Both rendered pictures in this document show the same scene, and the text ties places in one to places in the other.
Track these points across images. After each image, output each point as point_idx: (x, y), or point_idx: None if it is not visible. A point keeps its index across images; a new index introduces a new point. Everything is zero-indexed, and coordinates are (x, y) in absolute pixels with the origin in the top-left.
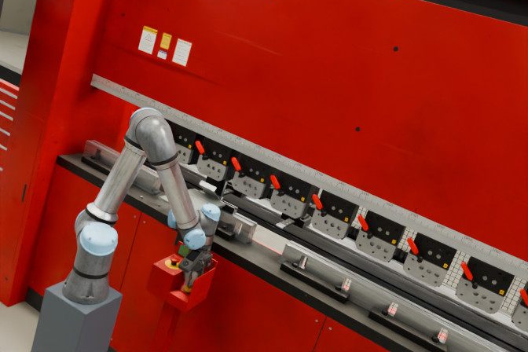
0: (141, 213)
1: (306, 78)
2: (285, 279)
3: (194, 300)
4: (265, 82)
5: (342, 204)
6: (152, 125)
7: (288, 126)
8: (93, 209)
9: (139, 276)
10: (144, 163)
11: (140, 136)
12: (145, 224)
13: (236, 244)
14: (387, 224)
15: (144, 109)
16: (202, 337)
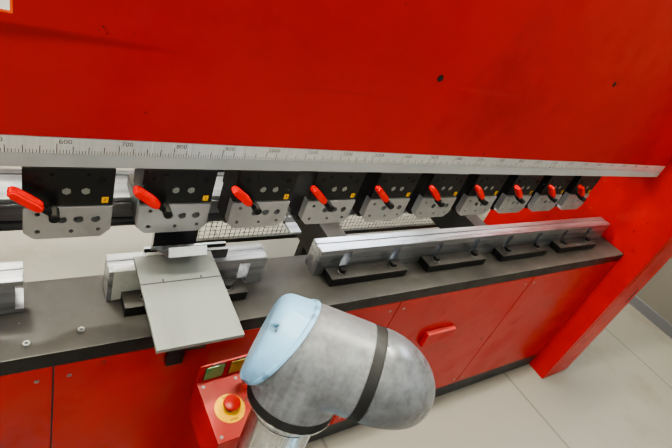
0: (54, 368)
1: (368, 5)
2: (352, 297)
3: None
4: (283, 26)
5: (405, 180)
6: (418, 384)
7: (332, 101)
8: None
9: (90, 432)
10: None
11: (396, 423)
12: (74, 375)
13: (257, 294)
14: (453, 179)
15: (306, 336)
16: None
